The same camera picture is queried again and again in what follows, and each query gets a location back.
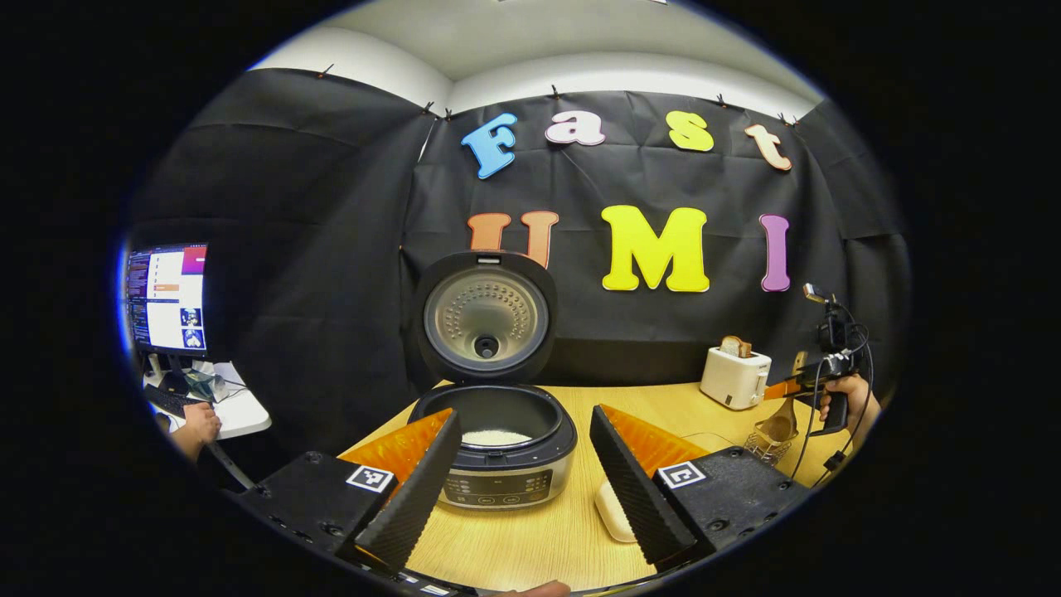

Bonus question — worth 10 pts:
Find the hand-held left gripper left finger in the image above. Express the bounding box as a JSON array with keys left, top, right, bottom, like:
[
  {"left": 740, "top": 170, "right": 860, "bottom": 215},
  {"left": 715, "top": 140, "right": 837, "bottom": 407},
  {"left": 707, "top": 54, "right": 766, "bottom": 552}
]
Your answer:
[{"left": 224, "top": 408, "right": 463, "bottom": 573}]

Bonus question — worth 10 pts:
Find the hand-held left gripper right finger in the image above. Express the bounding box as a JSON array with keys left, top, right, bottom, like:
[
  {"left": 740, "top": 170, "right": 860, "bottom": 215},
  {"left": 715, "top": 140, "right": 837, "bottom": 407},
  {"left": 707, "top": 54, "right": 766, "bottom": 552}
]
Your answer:
[{"left": 589, "top": 404, "right": 813, "bottom": 573}]

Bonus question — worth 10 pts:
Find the clear tray of rice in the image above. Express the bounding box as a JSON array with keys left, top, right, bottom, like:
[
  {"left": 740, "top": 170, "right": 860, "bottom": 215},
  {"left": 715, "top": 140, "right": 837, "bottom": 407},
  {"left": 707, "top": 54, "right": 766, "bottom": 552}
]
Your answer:
[{"left": 594, "top": 431, "right": 743, "bottom": 545}]

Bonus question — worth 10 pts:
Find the wooden spoon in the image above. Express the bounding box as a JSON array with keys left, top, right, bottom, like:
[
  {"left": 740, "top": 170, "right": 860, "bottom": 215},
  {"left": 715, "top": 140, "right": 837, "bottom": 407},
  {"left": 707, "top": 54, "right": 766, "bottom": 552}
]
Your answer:
[{"left": 758, "top": 351, "right": 809, "bottom": 443}]

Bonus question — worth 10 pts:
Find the wire chopstick holder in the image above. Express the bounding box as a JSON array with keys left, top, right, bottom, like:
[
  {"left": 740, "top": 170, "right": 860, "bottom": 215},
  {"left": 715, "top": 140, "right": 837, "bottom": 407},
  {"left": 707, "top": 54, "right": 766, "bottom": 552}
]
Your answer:
[{"left": 744, "top": 431, "right": 792, "bottom": 465}]

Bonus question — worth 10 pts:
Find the black silver rice cooker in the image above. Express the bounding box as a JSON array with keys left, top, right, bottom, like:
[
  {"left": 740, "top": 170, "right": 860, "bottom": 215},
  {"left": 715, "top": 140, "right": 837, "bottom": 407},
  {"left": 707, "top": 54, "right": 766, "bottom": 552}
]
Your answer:
[{"left": 406, "top": 250, "right": 579, "bottom": 510}]

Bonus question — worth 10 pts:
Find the white toaster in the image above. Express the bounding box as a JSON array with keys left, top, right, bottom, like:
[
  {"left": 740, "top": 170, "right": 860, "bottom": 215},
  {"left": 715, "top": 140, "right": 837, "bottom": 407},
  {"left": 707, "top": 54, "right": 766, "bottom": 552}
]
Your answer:
[{"left": 700, "top": 346, "right": 773, "bottom": 410}]

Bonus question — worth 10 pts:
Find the white side desk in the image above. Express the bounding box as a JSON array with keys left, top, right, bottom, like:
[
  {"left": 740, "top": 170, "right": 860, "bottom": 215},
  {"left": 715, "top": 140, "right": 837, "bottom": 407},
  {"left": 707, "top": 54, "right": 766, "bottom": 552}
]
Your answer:
[{"left": 143, "top": 361, "right": 273, "bottom": 492}]

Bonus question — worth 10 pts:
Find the black backdrop cloth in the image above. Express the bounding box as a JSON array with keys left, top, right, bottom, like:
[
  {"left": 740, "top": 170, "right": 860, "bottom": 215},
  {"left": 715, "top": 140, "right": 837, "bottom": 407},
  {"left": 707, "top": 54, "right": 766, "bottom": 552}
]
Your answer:
[{"left": 124, "top": 68, "right": 913, "bottom": 465}]

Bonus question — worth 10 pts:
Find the black keyboard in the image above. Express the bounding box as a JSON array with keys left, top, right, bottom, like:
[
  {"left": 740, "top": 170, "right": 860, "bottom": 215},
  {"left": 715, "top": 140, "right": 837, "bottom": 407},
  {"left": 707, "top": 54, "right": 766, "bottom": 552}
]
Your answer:
[{"left": 143, "top": 383, "right": 204, "bottom": 418}]

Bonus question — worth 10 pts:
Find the computer monitor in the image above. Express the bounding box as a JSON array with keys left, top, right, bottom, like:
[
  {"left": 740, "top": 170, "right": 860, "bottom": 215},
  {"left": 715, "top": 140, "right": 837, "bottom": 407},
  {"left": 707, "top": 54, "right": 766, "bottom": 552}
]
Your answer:
[{"left": 124, "top": 243, "right": 210, "bottom": 359}]

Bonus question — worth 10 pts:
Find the black cable bundle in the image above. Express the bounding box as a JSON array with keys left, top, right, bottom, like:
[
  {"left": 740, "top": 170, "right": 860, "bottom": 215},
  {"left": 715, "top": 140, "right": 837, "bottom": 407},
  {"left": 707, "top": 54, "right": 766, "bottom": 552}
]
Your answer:
[{"left": 790, "top": 307, "right": 873, "bottom": 490}]

